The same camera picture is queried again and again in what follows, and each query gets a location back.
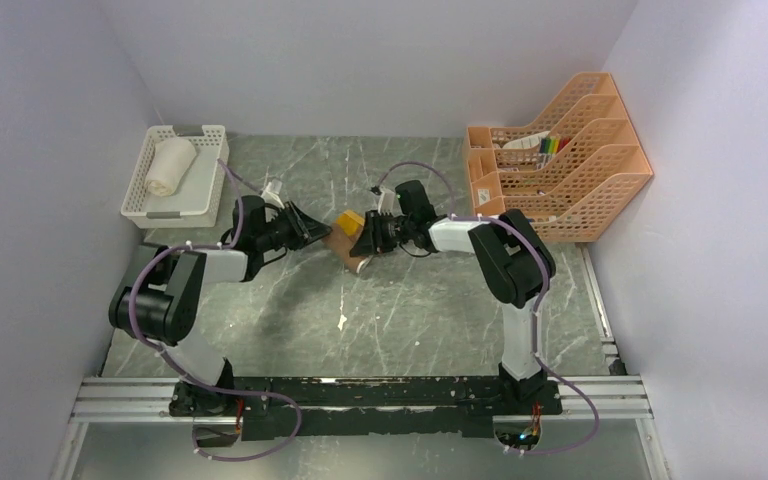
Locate white label card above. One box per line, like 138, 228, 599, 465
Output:
501, 131, 549, 149

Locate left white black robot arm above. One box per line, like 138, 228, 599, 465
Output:
108, 195, 332, 416

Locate cream white towel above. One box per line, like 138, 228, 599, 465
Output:
144, 137, 197, 197

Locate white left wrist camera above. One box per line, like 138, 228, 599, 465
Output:
260, 179, 284, 209

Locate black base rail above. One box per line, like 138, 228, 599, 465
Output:
168, 375, 562, 441

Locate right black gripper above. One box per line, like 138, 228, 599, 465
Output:
351, 210, 415, 257

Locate brown yellow towel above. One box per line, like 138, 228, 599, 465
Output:
323, 210, 371, 275

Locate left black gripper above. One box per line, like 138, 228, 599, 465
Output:
257, 201, 334, 253

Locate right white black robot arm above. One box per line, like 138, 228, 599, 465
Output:
350, 180, 556, 414

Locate white plastic basket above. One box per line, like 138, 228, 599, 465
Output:
120, 125, 229, 229

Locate orange file organizer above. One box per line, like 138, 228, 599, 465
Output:
463, 72, 654, 243

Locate coloured marker pens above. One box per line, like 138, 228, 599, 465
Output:
537, 135, 572, 168

